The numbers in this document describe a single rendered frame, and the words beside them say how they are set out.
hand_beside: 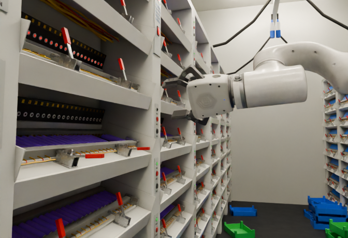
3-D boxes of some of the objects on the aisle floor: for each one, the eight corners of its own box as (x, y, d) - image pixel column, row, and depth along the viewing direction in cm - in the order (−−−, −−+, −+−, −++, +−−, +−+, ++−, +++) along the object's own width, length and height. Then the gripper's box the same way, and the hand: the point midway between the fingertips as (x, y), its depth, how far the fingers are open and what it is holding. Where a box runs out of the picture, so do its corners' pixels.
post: (159, 425, 103) (160, -62, 117) (149, 453, 94) (153, -78, 108) (106, 411, 108) (114, -54, 122) (92, 437, 99) (102, -69, 113)
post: (196, 309, 171) (194, 9, 185) (193, 319, 162) (191, 2, 176) (162, 304, 176) (163, 12, 190) (157, 313, 167) (159, 6, 181)
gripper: (241, 113, 79) (178, 119, 84) (231, 51, 71) (161, 63, 76) (241, 130, 73) (173, 136, 78) (229, 65, 64) (154, 76, 70)
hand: (171, 100), depth 77 cm, fingers open, 8 cm apart
